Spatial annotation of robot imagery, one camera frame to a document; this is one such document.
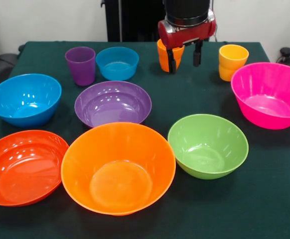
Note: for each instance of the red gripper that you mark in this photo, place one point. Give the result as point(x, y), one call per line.
point(187, 35)

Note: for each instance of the purple bowl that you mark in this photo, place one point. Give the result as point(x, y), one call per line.
point(112, 104)

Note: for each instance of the pink bowl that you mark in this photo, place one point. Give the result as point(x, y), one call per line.
point(267, 99)

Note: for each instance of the large orange bowl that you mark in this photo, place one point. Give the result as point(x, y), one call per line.
point(117, 174)

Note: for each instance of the orange cup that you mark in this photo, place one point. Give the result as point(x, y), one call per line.
point(163, 59)

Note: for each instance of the yellow cup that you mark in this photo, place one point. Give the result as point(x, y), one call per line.
point(232, 62)

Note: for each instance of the small blue bowl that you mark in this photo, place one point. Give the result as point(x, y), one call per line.
point(116, 67)

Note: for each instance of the green bowl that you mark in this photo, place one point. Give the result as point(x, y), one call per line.
point(207, 147)

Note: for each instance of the purple cup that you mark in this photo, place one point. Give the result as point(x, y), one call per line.
point(81, 67)

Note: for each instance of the large blue bowl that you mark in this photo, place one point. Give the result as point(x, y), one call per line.
point(23, 99)

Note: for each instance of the dark green table cloth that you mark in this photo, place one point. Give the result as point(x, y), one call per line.
point(145, 224)

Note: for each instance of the red bowl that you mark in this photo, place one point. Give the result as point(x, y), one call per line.
point(23, 169)

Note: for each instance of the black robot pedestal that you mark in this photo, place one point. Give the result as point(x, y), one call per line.
point(135, 20)

